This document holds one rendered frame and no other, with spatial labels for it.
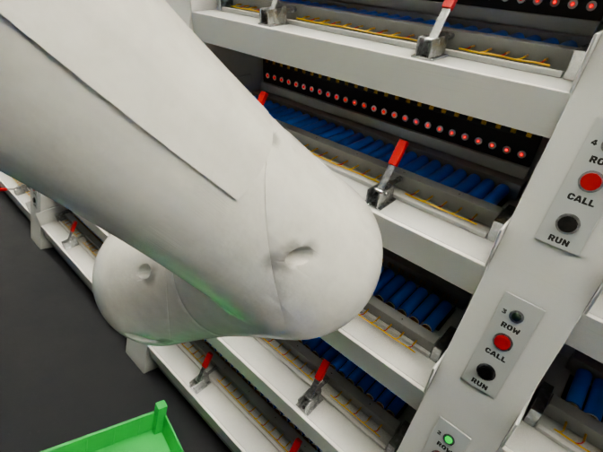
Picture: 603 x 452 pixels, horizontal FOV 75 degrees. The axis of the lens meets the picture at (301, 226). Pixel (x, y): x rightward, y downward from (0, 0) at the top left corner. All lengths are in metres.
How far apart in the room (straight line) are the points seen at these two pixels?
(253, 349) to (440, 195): 0.46
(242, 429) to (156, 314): 0.65
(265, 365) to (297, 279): 0.59
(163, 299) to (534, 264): 0.36
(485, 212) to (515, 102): 0.14
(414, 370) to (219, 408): 0.49
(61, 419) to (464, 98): 0.97
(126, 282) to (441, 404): 0.41
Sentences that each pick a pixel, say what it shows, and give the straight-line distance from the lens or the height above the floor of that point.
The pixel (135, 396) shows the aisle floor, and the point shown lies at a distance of 1.08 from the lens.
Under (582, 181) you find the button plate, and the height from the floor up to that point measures 0.77.
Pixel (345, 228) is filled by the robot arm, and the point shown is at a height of 0.73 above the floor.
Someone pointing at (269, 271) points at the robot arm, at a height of 0.71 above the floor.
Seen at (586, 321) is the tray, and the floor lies 0.65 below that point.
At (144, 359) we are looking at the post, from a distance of 1.11.
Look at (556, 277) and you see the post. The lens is 0.47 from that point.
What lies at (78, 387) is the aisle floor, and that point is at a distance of 1.11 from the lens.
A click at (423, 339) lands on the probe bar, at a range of 0.59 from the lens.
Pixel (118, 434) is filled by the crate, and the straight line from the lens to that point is 0.99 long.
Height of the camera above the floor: 0.80
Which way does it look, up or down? 21 degrees down
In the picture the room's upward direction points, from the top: 15 degrees clockwise
